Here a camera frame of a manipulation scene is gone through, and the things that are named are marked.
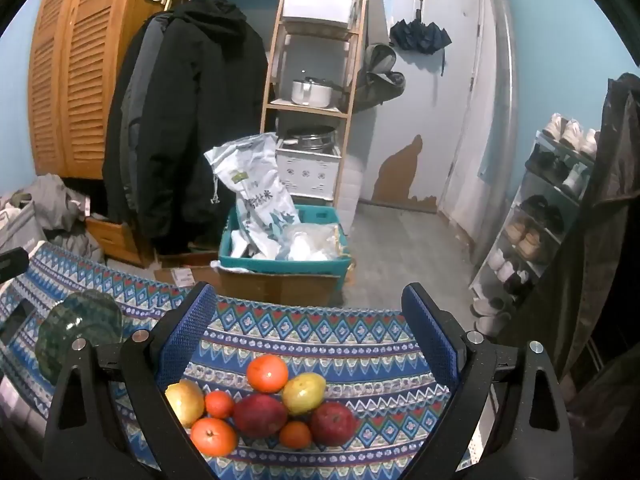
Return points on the red apple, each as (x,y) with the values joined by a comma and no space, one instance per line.
(260,415)
(332,424)

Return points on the black hooded coat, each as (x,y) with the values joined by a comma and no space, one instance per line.
(200,110)

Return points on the green glass bowl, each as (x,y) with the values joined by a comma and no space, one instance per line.
(85,320)

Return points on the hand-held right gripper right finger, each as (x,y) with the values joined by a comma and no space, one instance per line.
(430,335)

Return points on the wooden drawer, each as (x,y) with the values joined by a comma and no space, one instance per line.
(115,240)

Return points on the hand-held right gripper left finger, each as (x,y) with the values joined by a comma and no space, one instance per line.
(190,330)

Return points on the pile of grey clothes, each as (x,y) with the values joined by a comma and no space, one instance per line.
(55,200)

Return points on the wooden louvered wardrobe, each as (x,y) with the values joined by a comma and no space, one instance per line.
(85,60)

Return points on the yellow red mango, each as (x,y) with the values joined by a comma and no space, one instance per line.
(182,402)

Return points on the group of assorted shoes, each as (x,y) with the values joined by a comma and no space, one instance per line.
(570,132)

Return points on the cardboard box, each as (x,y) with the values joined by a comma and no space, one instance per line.
(280,287)

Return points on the dark blue folded umbrella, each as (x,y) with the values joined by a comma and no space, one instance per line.
(420,35)

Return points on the dark hanging coat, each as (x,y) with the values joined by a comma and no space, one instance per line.
(600,260)

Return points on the grey jacket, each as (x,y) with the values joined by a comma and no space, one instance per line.
(137,110)

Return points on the metal pipe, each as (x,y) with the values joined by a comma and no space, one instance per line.
(505,110)

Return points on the large orange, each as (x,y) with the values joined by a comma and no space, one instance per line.
(213,437)
(267,374)

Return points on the blue patterned blanket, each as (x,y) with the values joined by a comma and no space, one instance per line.
(325,330)

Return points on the white storage bin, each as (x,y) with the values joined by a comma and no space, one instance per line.
(315,7)

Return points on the white door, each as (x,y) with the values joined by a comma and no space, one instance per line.
(440,110)

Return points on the teal plastic crate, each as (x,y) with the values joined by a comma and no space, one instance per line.
(280,265)

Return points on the metal steamer pot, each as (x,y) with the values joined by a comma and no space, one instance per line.
(307,142)

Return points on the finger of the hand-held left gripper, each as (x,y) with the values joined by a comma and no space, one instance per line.
(12,263)

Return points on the metal cooking pot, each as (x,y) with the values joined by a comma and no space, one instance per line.
(310,94)

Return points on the grey green hanging bag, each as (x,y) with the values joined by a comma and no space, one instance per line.
(380,82)

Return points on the yellow green mango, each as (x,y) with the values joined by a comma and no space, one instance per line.
(304,394)

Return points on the clear plastic bag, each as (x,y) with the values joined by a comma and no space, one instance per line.
(310,240)

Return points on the shoe rack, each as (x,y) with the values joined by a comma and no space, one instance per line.
(500,255)

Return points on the small tangerine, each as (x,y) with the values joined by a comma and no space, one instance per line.
(295,435)
(220,405)

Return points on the white printed rice bag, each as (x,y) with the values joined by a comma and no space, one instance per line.
(260,195)

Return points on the wooden shelf rack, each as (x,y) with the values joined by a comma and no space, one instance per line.
(305,108)

